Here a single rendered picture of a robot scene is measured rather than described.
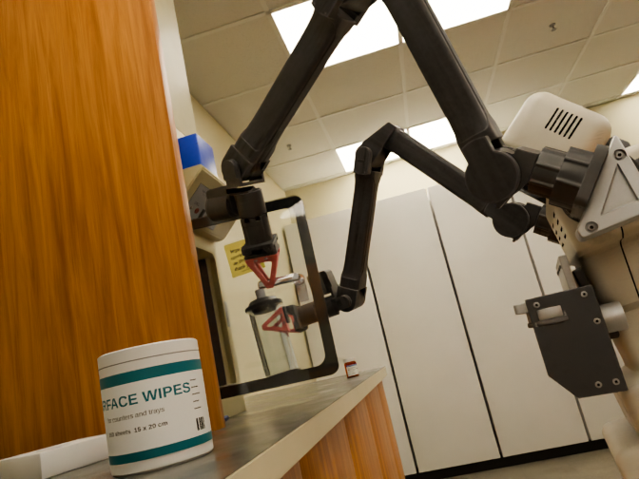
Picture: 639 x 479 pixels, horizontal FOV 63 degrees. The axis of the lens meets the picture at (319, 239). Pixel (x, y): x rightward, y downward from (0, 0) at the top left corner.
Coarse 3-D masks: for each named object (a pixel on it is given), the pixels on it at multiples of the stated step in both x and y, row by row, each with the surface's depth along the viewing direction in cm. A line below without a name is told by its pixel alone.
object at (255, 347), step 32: (192, 224) 117; (224, 224) 116; (288, 224) 114; (224, 256) 114; (288, 256) 113; (224, 288) 113; (256, 288) 112; (288, 288) 111; (320, 288) 111; (224, 320) 111; (256, 320) 111; (288, 320) 110; (320, 320) 109; (224, 352) 110; (256, 352) 109; (288, 352) 109; (320, 352) 108; (224, 384) 108; (256, 384) 108; (288, 384) 107
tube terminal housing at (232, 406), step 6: (180, 132) 142; (240, 396) 136; (222, 402) 124; (228, 402) 127; (234, 402) 131; (240, 402) 135; (228, 408) 127; (234, 408) 130; (240, 408) 134; (228, 414) 126; (234, 414) 129
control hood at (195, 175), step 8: (184, 168) 119; (192, 168) 118; (200, 168) 118; (184, 176) 118; (192, 176) 118; (200, 176) 119; (208, 176) 122; (216, 176) 126; (192, 184) 118; (208, 184) 124; (216, 184) 127; (224, 184) 132; (192, 192) 120
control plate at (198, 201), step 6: (198, 186) 120; (204, 186) 123; (198, 192) 122; (204, 192) 124; (192, 198) 121; (198, 198) 123; (204, 198) 126; (192, 204) 122; (198, 204) 125; (204, 204) 127; (192, 210) 124; (192, 216) 125; (198, 216) 127; (204, 216) 130
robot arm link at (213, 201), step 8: (232, 160) 99; (224, 168) 100; (232, 168) 99; (224, 176) 100; (232, 176) 99; (240, 176) 100; (232, 184) 101; (240, 184) 100; (248, 184) 102; (208, 192) 107; (216, 192) 106; (224, 192) 105; (208, 200) 107; (216, 200) 106; (224, 200) 104; (208, 208) 107; (216, 208) 106; (224, 208) 104; (208, 216) 107; (216, 216) 107; (224, 216) 106; (232, 216) 106
